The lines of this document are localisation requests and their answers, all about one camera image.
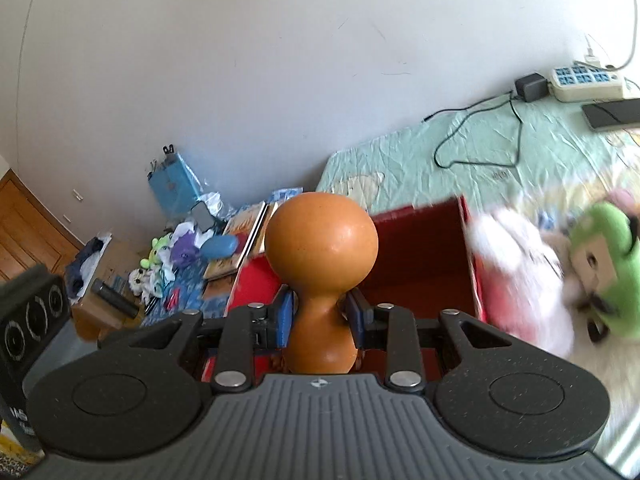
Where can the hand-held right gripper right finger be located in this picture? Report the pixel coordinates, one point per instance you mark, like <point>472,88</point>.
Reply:
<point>357,322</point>

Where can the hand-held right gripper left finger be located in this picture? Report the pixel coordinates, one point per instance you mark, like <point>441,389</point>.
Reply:
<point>286,320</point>

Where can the orange gourd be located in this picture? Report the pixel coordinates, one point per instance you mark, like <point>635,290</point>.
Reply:
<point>320,240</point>

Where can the red cardboard box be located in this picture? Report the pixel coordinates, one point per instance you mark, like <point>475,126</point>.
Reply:
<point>420,260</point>

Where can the brown cardboard box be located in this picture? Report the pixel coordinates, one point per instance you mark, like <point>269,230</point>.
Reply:
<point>100,315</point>

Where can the yellow cover book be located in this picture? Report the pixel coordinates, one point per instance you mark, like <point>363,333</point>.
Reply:
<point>225,267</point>

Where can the dark blue cloth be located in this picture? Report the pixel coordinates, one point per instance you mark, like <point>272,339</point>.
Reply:
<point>85,255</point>

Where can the black bottle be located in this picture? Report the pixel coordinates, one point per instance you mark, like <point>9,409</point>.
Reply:
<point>115,299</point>

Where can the wooden door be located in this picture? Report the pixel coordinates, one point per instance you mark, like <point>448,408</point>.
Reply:
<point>30,230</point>

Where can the blue checkered cloth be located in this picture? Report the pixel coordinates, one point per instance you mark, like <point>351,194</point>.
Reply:
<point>190,305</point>

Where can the blue glasses case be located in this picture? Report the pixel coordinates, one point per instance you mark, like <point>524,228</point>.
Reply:
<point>218,247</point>

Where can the orange cover book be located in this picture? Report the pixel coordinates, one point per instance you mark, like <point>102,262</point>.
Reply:
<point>245,222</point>

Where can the small red packet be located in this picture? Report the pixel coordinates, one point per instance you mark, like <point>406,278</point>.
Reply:
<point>173,299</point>

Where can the small white plush toy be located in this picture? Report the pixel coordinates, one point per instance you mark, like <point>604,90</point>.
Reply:
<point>142,282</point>

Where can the purple plush toy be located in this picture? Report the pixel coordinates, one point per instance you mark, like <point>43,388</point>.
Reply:
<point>185,250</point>

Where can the blue patterned packet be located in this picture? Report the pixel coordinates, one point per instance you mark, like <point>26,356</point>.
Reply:
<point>286,195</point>

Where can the small standing mirror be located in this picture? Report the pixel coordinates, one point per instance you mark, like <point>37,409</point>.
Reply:
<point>202,216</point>

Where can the white crumpled plastic bag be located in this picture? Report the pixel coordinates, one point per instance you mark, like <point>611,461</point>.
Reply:
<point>215,205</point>

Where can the small green plush toy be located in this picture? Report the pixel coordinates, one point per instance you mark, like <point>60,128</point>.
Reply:
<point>159,246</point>

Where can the pink plush rabbit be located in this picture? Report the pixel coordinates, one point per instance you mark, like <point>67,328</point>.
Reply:
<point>520,285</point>

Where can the blue paper bag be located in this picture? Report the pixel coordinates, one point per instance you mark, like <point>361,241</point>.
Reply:
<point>172,185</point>

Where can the black charger adapter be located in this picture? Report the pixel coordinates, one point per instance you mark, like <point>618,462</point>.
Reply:
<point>531,87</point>

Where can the black smartphone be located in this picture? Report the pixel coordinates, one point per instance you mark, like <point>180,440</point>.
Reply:
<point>612,116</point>

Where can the white power strip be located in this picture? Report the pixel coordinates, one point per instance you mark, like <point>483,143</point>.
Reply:
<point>585,82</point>

